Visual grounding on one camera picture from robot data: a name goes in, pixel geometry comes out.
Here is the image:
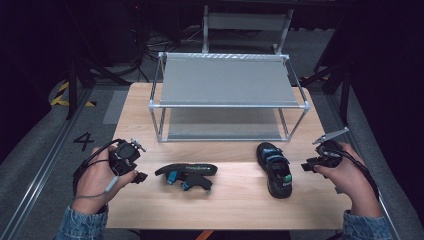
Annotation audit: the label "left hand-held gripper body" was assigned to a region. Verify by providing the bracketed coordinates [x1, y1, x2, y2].
[108, 137, 147, 177]

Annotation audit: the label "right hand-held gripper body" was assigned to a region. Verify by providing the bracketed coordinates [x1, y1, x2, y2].
[311, 127, 350, 168]

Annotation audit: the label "black sandal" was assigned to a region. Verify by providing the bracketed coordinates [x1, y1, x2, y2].
[255, 141, 294, 200]

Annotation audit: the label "black sandal sideways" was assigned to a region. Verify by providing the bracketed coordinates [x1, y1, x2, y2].
[154, 162, 219, 194]

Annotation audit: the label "grey two-tier shoe rack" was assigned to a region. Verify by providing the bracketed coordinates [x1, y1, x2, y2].
[147, 51, 312, 144]

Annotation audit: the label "person's right hand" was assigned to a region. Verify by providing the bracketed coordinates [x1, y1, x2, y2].
[313, 142, 383, 218]

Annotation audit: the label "person's left hand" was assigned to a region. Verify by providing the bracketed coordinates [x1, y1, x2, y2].
[71, 145, 138, 214]

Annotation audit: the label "black stand legs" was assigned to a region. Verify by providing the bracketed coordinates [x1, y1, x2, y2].
[298, 19, 353, 127]

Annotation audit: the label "yellow black floor tape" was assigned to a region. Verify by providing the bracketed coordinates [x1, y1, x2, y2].
[49, 81, 98, 108]

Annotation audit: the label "black tripod stand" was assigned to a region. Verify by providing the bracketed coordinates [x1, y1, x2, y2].
[65, 6, 131, 121]

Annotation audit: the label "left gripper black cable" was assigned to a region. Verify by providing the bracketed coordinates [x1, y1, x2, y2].
[72, 139, 123, 198]

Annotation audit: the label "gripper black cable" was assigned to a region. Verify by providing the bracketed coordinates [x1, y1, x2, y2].
[324, 149, 381, 201]
[72, 139, 123, 198]

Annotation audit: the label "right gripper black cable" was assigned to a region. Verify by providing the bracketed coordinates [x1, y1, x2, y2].
[324, 149, 381, 201]

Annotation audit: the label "grey wrist strap cord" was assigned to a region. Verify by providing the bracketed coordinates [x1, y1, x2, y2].
[73, 175, 120, 203]

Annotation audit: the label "metal floor rail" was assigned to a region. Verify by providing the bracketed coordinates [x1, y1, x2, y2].
[0, 87, 95, 240]

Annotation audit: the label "bundle of floor cables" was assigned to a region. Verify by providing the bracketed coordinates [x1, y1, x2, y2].
[133, 23, 204, 84]

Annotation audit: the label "grey metal frame stand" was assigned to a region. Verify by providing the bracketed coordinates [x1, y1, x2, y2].
[201, 4, 296, 56]

